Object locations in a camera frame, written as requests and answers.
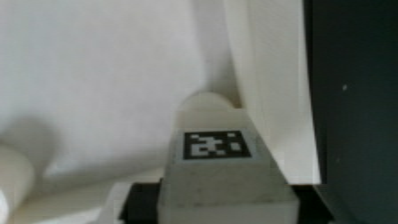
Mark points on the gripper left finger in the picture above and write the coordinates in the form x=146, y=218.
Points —
x=130, y=205

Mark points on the white table leg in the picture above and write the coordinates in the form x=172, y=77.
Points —
x=224, y=187

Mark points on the white square tabletop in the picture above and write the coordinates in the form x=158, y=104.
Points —
x=105, y=61

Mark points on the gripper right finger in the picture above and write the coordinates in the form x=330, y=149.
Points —
x=313, y=211

